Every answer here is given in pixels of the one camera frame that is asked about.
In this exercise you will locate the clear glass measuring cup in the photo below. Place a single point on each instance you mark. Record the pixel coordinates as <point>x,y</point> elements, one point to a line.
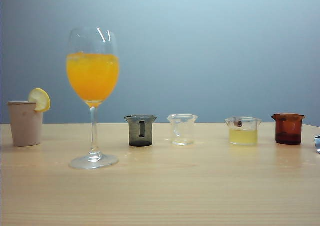
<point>182,138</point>

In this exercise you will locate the clear cup with pale juice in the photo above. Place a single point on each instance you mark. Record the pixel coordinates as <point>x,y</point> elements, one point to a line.
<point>243,137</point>

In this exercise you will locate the smoky grey glass measuring cup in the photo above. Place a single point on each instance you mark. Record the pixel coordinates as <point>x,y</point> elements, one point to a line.
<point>135,135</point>

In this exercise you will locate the yellow lemon slice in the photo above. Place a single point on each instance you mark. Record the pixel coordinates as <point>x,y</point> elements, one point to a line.
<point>41,99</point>

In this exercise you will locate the silver metal utensil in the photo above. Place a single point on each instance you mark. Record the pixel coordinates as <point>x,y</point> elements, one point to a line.
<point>317,143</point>

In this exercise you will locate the tall clear wine glass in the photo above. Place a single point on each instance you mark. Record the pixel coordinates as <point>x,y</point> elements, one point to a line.
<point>92,83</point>

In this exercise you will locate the beige paper cup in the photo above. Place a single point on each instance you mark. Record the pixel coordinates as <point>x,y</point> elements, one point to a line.
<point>25,125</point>

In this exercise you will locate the amber brown glass measuring cup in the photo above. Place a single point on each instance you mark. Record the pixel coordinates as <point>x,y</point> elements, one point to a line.
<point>288,133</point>

